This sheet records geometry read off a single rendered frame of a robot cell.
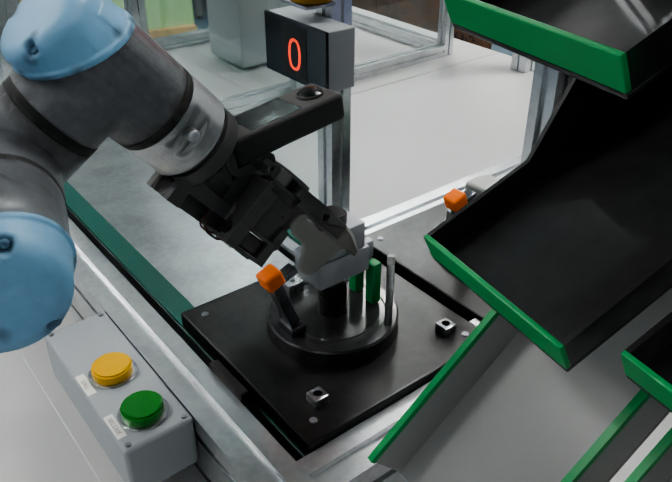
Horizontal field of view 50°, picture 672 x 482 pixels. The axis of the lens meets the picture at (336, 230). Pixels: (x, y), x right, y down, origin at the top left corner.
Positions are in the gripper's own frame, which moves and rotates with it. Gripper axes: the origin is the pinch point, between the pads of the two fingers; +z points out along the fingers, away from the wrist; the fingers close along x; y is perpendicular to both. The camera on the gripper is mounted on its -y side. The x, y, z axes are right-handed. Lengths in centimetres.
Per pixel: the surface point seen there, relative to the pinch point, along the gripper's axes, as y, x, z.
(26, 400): 36.5, -21.8, -0.9
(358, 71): -41, -81, 62
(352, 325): 6.7, 3.4, 7.1
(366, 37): -58, -107, 79
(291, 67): -12.9, -19.6, -1.8
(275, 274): 7.1, 0.9, -4.0
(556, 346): 0.2, 32.5, -16.0
